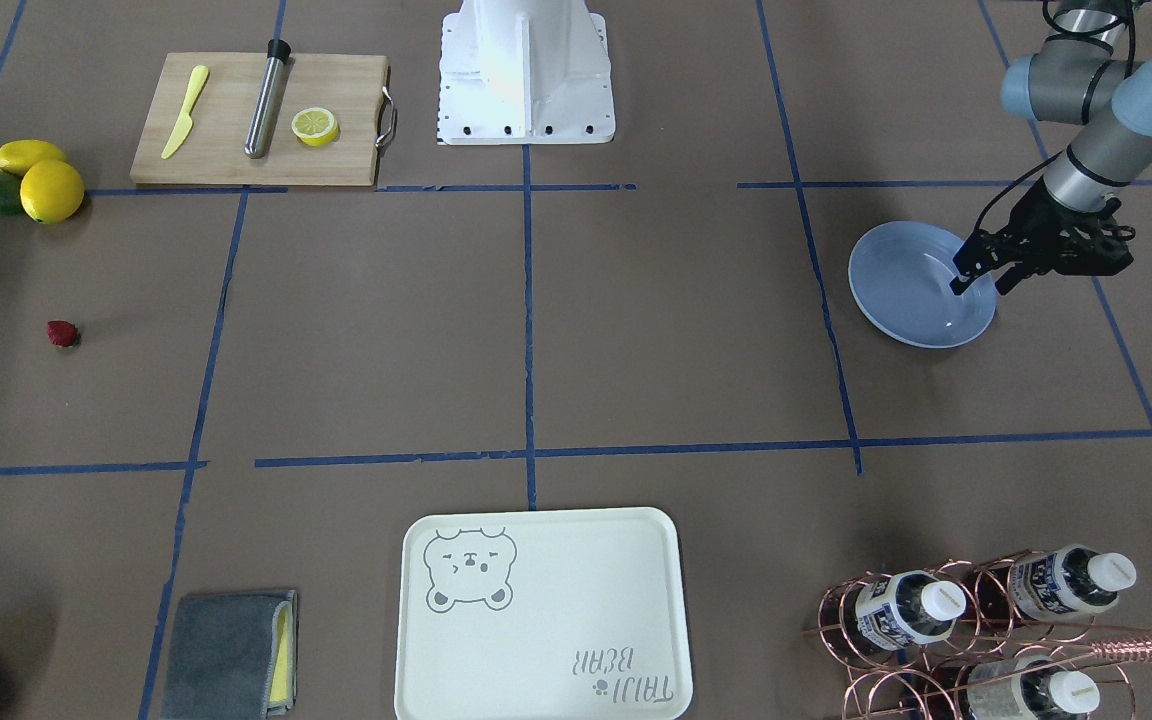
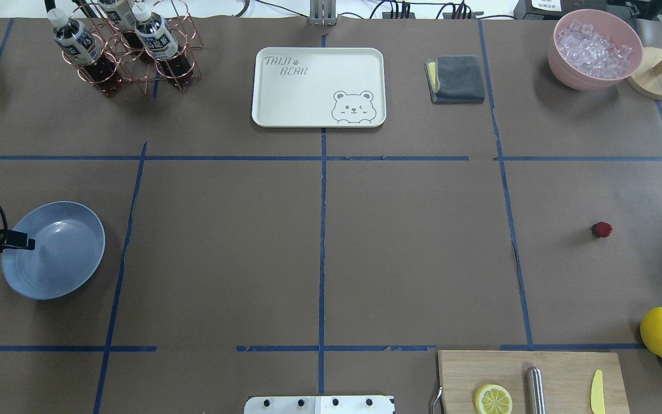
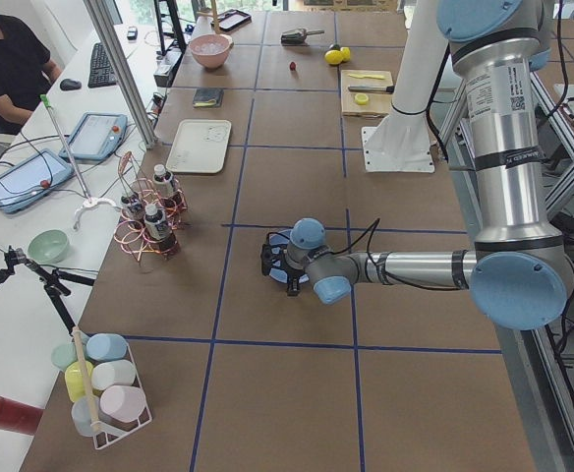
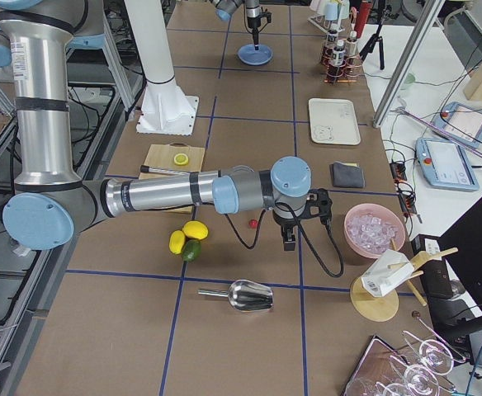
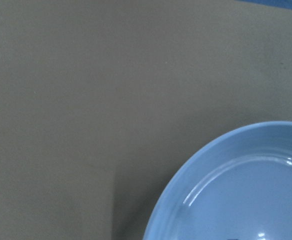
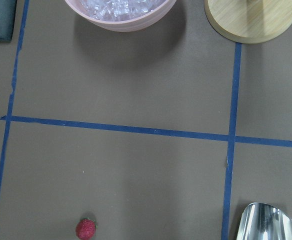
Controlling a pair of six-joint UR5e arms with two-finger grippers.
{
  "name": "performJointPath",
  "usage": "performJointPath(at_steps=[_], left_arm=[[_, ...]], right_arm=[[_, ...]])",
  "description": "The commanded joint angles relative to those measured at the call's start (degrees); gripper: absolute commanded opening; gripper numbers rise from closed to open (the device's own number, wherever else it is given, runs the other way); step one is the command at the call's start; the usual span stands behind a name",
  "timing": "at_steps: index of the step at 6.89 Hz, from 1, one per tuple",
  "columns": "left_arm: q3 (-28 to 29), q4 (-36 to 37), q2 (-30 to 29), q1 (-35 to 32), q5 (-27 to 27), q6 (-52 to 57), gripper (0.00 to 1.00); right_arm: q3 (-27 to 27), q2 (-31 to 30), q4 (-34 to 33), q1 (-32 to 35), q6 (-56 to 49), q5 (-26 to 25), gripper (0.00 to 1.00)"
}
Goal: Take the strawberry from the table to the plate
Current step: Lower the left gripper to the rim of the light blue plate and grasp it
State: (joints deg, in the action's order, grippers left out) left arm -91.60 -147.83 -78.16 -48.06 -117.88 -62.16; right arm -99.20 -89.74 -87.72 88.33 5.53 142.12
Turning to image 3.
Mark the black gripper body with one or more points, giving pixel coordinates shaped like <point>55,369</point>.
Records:
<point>292,275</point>

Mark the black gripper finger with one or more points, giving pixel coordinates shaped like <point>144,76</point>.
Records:
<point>293,285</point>

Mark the blue round plate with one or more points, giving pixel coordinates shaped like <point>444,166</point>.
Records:
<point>273,259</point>

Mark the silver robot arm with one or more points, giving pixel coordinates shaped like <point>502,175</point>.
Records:
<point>517,273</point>

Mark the drink bottle front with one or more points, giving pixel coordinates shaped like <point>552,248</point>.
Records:
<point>159,229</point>

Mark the drink bottle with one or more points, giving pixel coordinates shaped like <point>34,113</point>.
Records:
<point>159,229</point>
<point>164,184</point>
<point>134,209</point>

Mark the cream bear tray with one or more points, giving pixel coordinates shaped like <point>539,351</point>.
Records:
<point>199,146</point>

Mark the drink bottle back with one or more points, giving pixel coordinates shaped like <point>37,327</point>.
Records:
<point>164,184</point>

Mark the drink bottle left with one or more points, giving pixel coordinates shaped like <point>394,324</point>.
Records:
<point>134,209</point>

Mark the lemon half slice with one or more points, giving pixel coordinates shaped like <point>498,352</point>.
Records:
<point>361,99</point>

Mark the wooden cutting board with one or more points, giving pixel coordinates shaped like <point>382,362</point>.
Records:
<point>379,104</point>

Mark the grey yellow folded cloth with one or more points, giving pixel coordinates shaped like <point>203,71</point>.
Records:
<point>208,98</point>

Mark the yellow plastic knife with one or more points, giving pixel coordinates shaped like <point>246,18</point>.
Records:
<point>366,76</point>

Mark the yellow lemon front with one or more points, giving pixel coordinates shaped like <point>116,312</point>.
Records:
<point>334,57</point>

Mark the yellow lemon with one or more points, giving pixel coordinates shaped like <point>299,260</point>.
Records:
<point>346,53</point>
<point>334,57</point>

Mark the pink cup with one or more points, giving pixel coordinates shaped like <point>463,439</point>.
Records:
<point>124,403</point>

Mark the white cup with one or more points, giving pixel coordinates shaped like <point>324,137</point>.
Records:
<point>118,372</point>

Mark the white stand with pole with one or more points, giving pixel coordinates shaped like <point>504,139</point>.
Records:
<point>90,201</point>

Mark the yellow lemon back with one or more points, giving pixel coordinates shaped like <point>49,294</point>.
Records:
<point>346,53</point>

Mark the metal scoop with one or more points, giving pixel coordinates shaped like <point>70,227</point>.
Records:
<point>298,36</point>

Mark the pink bowl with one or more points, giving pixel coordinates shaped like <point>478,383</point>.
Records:
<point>211,50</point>

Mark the far blue teach pendant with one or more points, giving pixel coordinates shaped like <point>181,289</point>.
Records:
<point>97,135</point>

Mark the blue teach pendant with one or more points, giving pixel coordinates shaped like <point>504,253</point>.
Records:
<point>97,135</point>
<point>32,179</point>

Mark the green cup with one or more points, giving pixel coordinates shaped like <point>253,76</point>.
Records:
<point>64,355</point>

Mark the yellow cup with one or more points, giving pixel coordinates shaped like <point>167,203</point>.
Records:
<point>74,382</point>

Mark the green bowl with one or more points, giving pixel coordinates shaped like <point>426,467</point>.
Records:
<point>49,247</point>

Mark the black tray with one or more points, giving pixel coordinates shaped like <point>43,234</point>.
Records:
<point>232,19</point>

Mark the light blue lower cup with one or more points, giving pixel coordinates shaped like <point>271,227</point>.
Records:
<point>81,418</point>

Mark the black keyboard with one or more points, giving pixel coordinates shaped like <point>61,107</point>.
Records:
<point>101,72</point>

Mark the black phone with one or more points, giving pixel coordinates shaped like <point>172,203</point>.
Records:
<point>132,33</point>

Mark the near blue teach pendant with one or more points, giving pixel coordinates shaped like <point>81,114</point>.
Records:
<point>32,179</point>

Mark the black computer mouse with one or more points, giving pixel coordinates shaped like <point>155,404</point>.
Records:
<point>70,84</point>

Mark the red cylinder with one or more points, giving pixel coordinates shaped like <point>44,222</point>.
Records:
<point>18,417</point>

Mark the person in black shirt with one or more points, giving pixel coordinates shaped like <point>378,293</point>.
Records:
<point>27,71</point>

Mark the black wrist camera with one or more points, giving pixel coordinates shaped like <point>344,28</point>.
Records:
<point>274,241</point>

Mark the copper wire bottle rack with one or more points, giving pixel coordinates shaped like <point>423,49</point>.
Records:
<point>137,242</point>

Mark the steel black-tipped knife handle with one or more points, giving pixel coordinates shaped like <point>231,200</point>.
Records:
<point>372,89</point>

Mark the white wire cup basket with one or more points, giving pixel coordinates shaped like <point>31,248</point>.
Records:
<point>112,429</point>

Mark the wooden basket handle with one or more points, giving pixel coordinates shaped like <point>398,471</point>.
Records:
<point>95,423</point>

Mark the aluminium frame post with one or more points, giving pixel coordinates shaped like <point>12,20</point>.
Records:
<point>105,29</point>

